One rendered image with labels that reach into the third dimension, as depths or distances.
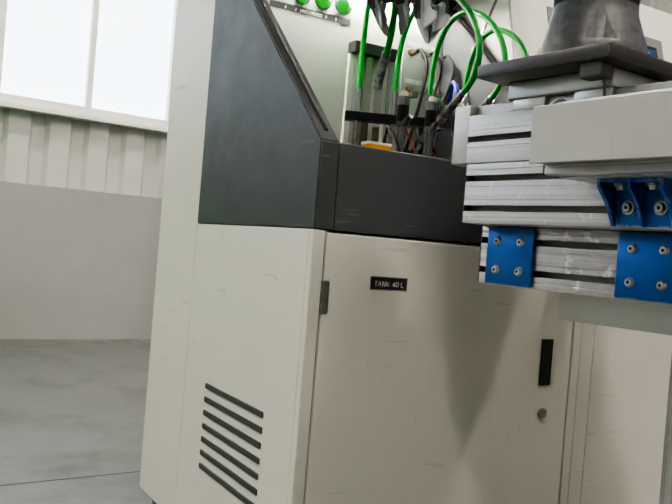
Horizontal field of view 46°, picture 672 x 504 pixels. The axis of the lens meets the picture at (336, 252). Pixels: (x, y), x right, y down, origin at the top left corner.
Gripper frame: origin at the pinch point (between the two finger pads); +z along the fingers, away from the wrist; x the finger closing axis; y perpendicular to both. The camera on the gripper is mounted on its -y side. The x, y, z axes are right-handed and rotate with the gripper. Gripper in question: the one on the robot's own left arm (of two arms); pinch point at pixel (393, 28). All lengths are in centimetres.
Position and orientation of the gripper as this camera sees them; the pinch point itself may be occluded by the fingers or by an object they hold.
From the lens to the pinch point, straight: 170.5
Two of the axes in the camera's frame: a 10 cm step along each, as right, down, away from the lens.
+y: 0.4, 6.8, -7.3
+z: 1.6, 7.2, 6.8
